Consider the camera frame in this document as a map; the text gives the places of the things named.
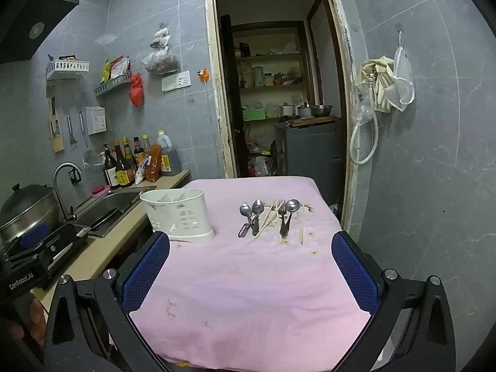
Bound clear bag of dried goods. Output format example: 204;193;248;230
141;23;181;74

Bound hanging metal strainer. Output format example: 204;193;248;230
79;111;103;171

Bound dark wooden door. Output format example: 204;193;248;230
219;15;249;179

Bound wooden storage shelf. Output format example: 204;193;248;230
232;21;311;125

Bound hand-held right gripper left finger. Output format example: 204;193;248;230
43;231;171;372

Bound beige kitchen counter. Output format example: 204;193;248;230
31;168;191;311

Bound large dark liquid jug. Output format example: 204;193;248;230
156;130;182;177

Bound grey cabinet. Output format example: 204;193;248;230
275;118;343;202

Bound white plastic utensil caddy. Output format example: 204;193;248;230
139;188;215;244

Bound worn white door frame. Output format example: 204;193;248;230
204;0;357;233

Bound pink floral tablecloth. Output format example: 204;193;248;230
129;176;373;372

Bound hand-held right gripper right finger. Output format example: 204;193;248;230
330;231;457;372

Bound red plastic bag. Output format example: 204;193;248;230
130;73;145;108

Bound wooden cutting board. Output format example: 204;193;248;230
46;85;65;153

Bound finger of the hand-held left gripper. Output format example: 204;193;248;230
20;224;50;249
10;227;90;268

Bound dark yellow-label sauce bottle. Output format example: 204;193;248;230
112;139;134;188

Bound grey wall shelf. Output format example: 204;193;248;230
94;72;131;97

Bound clear plastic jug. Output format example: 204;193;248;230
250;155;272;177

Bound person's left hand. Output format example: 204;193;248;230
29;296;49;339

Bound steel faucet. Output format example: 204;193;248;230
53;163;84;221

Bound steel fork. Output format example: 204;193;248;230
277;201;290;239

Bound white hose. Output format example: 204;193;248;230
350;73;379;165

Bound black range hood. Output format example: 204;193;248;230
0;0;80;64

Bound brown wooden board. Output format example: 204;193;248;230
289;116;342;128

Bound white wall socket plate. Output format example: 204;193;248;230
162;70;191;93

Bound dark pump sauce bottle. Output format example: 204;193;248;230
103;143;121;188

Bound white wall basket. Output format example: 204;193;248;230
46;56;90;81

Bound orange seasoning packet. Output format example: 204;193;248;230
145;144;162;183

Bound hanging metal peeler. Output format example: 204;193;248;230
66;110;77;146

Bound steel wok with lid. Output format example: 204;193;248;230
0;183;60;245

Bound white blue packet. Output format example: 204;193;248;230
134;155;153;184

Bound yellow-cap sauce bottle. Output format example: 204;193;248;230
122;136;138;181

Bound steel sink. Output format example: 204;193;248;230
73;188;156;239

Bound clear plastic bag on hook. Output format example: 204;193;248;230
385;31;415;112

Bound white wall box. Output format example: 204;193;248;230
85;106;107;135

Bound red snack packets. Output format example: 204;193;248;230
109;55;130;80

